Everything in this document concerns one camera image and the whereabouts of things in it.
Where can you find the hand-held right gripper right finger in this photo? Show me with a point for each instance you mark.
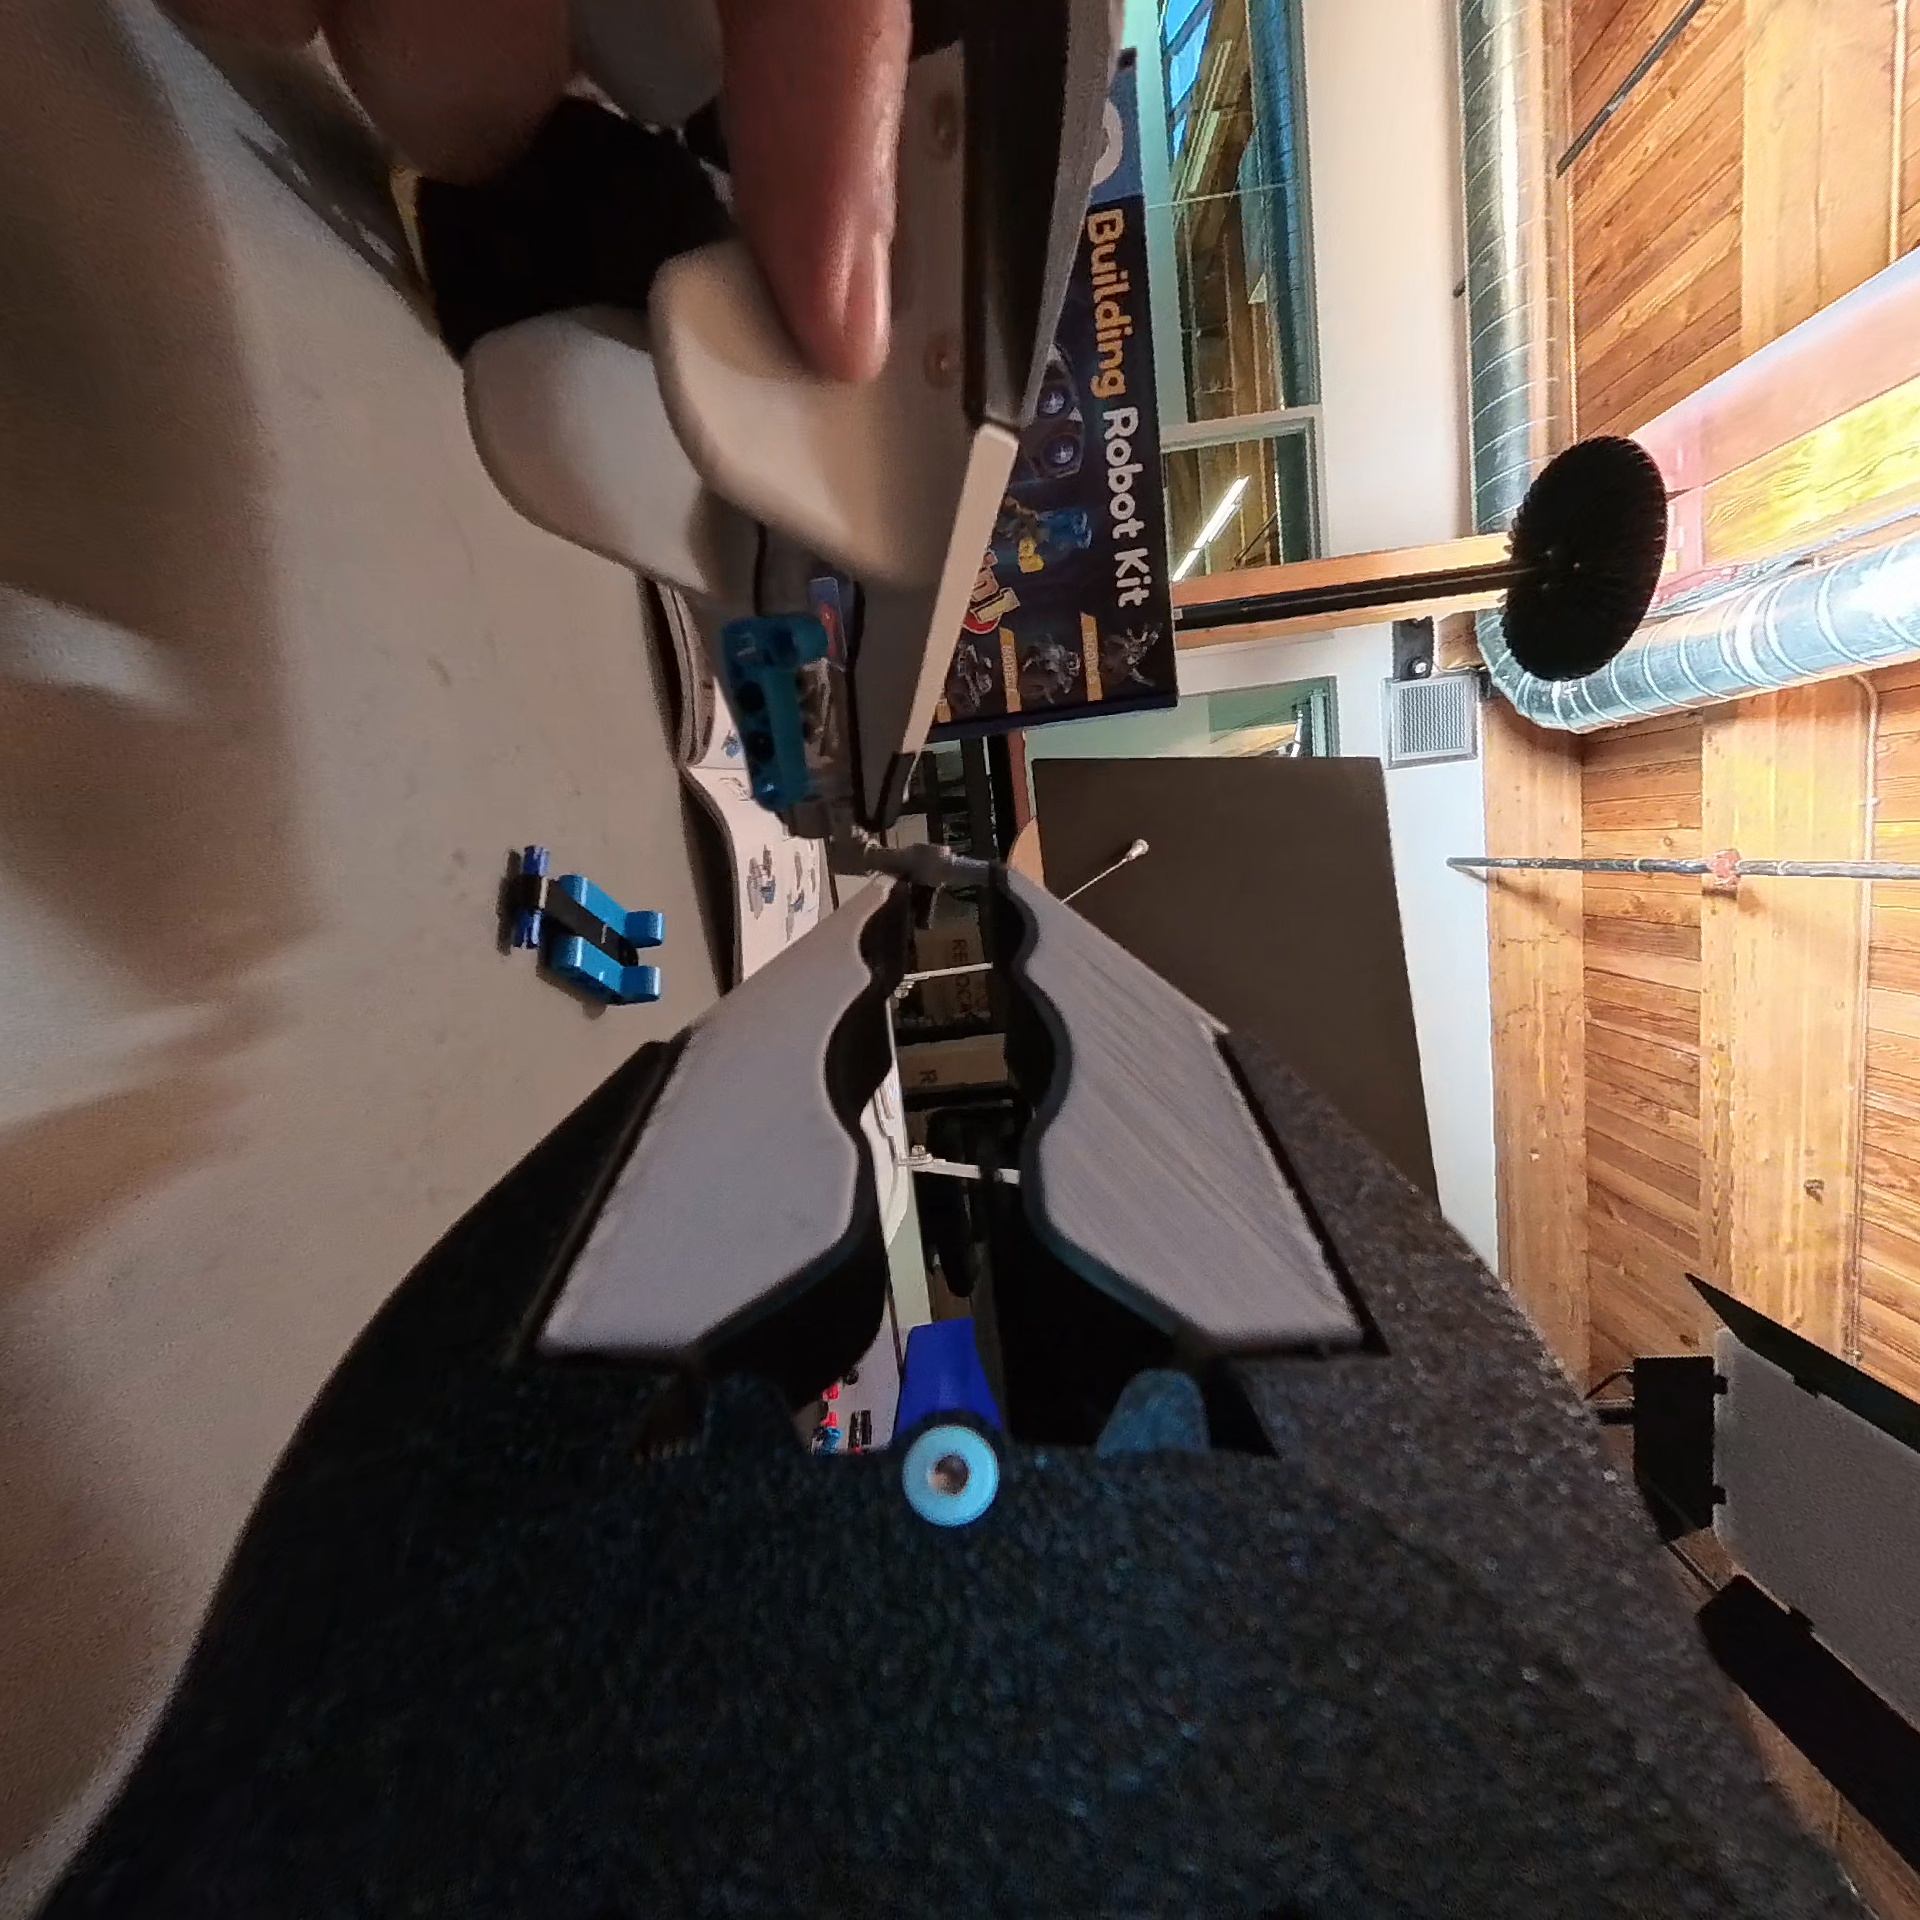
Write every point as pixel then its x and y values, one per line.
pixel 1184 1185

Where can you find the grey desk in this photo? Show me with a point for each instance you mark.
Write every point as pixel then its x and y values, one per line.
pixel 376 751

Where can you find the blue beams black axle assembly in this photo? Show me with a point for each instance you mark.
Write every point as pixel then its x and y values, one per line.
pixel 594 931

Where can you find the blue grey brick assembly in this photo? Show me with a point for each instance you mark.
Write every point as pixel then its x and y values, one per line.
pixel 764 704

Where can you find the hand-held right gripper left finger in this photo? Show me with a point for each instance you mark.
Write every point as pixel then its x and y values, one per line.
pixel 722 1185

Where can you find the open instruction booklet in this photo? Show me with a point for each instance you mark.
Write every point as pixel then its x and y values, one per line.
pixel 764 886

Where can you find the silver ventilation duct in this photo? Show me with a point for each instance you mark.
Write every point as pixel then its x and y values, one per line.
pixel 1517 224

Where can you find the wall vent grille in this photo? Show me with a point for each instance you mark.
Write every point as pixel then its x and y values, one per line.
pixel 1430 721

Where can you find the dark blue toy kit box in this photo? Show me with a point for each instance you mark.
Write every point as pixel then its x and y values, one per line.
pixel 1095 451

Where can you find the person's left hand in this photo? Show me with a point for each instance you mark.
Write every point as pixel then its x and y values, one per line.
pixel 819 196

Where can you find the metal ceiling pipe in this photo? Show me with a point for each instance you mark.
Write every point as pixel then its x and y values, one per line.
pixel 1652 868

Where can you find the black round fixture on pole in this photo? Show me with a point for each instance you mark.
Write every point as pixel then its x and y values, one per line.
pixel 1589 563

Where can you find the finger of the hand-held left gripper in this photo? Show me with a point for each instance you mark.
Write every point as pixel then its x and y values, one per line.
pixel 932 630

